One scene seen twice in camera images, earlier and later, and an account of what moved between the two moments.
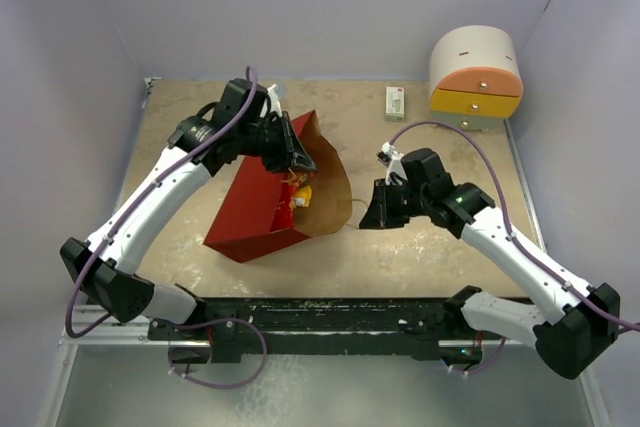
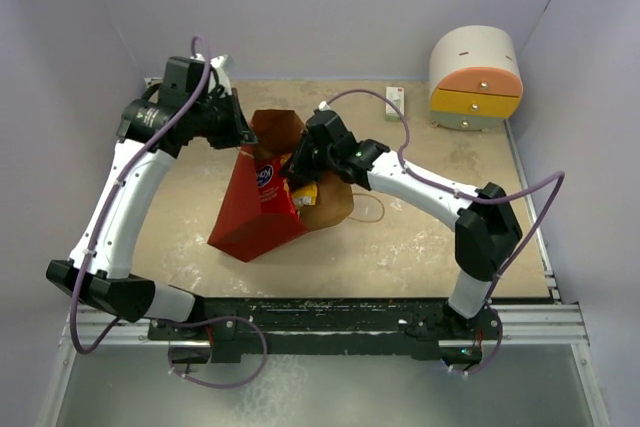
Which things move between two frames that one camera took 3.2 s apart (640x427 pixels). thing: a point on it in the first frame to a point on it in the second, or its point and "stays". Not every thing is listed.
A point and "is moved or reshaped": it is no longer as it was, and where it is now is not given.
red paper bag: (257, 216) is moved or reshaped
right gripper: (379, 213) to (298, 164)
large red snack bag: (292, 182) is moved or reshaped
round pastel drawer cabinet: (475, 80) stays
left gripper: (290, 153) to (244, 134)
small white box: (395, 104) stays
